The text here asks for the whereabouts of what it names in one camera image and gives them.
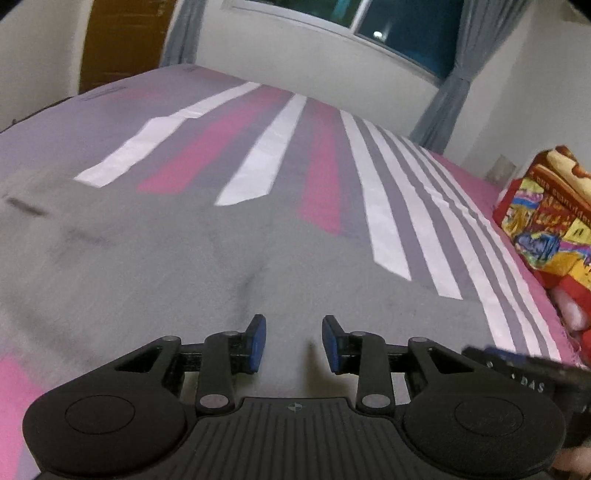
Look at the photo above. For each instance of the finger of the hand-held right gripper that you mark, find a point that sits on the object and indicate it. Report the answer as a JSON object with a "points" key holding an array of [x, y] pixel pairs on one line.
{"points": [[508, 356]]}

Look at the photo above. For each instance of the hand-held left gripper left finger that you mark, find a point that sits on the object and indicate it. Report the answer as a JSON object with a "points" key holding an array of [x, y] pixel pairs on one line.
{"points": [[256, 344]]}

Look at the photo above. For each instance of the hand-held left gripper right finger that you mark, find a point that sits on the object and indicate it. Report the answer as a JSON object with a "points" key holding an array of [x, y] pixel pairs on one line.
{"points": [[331, 344]]}

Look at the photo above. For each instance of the grey pants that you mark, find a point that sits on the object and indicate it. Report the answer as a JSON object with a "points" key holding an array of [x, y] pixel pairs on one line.
{"points": [[184, 277]]}

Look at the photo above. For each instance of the person's right hand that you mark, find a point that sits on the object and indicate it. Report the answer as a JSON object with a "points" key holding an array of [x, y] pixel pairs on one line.
{"points": [[577, 461]]}

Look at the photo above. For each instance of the pink white cloth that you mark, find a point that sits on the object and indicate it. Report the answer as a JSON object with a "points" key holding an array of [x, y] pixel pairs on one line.
{"points": [[572, 307]]}

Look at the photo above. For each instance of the colourful printed blanket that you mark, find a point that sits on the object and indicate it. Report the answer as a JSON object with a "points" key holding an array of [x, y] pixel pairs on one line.
{"points": [[545, 226]]}

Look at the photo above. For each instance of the brown cream plush toy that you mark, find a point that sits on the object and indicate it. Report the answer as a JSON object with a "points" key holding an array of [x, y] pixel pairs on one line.
{"points": [[565, 164]]}

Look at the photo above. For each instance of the bed with striped sheet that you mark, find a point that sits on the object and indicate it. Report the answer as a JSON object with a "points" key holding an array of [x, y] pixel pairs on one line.
{"points": [[277, 138]]}

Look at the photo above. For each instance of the grey curtain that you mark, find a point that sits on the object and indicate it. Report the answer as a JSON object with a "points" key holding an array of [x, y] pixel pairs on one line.
{"points": [[471, 78], [184, 32]]}

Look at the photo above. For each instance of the sliding glass window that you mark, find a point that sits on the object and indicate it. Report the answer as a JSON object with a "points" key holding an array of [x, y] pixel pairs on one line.
{"points": [[406, 32]]}

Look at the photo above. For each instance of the brown wooden door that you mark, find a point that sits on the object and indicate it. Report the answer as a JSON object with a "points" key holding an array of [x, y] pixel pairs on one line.
{"points": [[124, 41]]}

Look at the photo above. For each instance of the grey wall plate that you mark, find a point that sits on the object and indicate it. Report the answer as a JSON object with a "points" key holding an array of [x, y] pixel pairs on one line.
{"points": [[502, 170]]}

